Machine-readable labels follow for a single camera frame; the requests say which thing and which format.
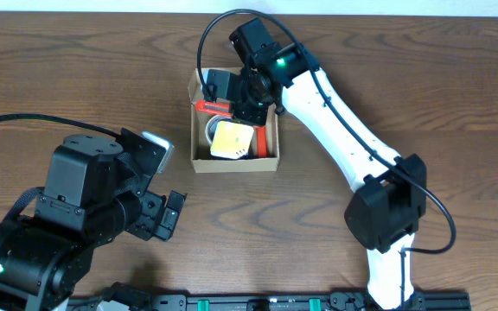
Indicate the orange utility knife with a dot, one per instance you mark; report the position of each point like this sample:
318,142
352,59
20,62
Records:
213,108

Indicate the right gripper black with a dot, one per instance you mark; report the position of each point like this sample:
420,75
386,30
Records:
245,111

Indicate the brown cardboard box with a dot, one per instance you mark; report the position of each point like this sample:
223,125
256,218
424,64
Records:
204,162

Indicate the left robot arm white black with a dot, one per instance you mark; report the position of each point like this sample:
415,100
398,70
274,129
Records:
96,189

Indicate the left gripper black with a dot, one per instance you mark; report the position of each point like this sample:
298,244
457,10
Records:
154,214

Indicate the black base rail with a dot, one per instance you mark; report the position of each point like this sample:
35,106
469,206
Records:
124,297

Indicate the white tape roll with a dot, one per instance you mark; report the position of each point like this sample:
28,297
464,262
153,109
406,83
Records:
211,126

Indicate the yellow sticky note pad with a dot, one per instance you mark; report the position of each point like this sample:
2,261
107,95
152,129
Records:
231,140

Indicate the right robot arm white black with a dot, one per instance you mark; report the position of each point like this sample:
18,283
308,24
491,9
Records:
388,189

